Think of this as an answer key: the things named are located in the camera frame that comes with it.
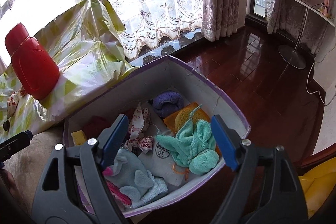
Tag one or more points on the red print white scarf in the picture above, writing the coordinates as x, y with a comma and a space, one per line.
138, 126

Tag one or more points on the yellow bag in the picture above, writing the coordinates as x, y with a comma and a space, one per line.
317, 185

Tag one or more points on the purple white storage box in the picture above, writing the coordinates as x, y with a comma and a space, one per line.
166, 73

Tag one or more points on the green checkered plastic tablecloth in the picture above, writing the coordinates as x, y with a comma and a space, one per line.
85, 43

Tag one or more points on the light blue towel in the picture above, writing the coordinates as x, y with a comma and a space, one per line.
157, 191

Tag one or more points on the white table with metal stand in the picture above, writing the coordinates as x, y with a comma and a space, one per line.
290, 54

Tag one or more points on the person left hand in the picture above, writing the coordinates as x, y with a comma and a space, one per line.
9, 190

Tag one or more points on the grey herringbone drawstring pouch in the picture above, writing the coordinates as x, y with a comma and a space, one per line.
159, 160

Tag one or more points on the orange mesh bag with sponge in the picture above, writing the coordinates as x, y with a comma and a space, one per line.
183, 115

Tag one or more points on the red thermos jug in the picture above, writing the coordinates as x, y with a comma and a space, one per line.
34, 67

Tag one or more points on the teal green towel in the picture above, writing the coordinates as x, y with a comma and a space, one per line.
191, 142

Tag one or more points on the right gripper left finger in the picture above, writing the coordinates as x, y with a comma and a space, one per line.
57, 197

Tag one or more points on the pink beaded pouch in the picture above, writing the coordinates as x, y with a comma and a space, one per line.
125, 200

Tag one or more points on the grey plush pig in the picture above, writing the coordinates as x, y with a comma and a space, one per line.
129, 174

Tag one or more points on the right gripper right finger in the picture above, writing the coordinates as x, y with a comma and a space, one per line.
282, 199

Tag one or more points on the purple towel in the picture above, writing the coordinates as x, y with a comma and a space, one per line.
167, 103

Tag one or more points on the yellow white sponge block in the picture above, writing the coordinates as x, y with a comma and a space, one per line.
78, 137

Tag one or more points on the magenta knit cloth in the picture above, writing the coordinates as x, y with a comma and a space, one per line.
95, 126

